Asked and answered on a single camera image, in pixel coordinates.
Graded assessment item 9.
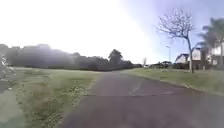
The dark round tree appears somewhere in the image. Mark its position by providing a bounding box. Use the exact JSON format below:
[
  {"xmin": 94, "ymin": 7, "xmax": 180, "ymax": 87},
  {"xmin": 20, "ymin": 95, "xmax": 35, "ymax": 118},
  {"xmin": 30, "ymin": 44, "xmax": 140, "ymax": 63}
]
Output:
[{"xmin": 108, "ymin": 48, "xmax": 124, "ymax": 69}]

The grey asphalt road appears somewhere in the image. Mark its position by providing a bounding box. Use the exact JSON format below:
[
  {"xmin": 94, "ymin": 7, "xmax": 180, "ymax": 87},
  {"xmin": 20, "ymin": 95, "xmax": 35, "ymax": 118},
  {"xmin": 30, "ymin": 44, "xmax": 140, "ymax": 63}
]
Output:
[{"xmin": 56, "ymin": 69, "xmax": 224, "ymax": 128}]

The street lamp pole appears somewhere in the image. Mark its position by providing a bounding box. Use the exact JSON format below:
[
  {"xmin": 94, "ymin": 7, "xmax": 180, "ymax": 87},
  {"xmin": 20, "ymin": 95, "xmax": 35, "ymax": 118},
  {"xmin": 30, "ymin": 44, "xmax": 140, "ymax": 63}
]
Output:
[{"xmin": 165, "ymin": 45, "xmax": 173, "ymax": 63}]

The long dark tree row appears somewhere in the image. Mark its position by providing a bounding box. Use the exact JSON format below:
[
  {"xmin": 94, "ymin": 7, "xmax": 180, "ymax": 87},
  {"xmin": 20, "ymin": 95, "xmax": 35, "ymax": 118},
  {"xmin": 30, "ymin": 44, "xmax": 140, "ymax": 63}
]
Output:
[{"xmin": 0, "ymin": 43, "xmax": 143, "ymax": 72}]

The wide grass field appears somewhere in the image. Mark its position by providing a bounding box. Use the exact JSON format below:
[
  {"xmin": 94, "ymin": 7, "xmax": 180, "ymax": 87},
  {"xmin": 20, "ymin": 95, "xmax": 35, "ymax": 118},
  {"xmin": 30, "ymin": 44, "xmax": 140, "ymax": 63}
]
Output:
[{"xmin": 11, "ymin": 67, "xmax": 102, "ymax": 128}]

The bare tree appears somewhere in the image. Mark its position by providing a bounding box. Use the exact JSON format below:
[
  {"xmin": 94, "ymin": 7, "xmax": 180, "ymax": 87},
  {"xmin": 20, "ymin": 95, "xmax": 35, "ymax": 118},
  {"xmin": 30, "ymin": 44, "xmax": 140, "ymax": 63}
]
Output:
[{"xmin": 155, "ymin": 8, "xmax": 198, "ymax": 74}]

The green grass verge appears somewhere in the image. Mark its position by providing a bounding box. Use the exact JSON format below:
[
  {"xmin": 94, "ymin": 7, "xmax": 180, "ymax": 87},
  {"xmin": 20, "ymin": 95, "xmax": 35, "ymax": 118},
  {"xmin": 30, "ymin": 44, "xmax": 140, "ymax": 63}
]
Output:
[{"xmin": 128, "ymin": 67, "xmax": 224, "ymax": 97}]

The row of houses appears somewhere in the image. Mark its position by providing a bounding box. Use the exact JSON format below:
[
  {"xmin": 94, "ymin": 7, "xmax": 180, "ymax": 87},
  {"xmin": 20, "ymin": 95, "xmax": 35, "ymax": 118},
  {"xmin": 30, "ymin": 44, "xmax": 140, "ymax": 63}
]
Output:
[{"xmin": 174, "ymin": 45, "xmax": 224, "ymax": 71}]

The tall palm tree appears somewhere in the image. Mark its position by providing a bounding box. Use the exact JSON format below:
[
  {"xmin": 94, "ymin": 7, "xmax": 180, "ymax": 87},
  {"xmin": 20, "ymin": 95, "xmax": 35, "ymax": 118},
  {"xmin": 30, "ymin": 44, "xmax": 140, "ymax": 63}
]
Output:
[{"xmin": 197, "ymin": 17, "xmax": 224, "ymax": 69}]

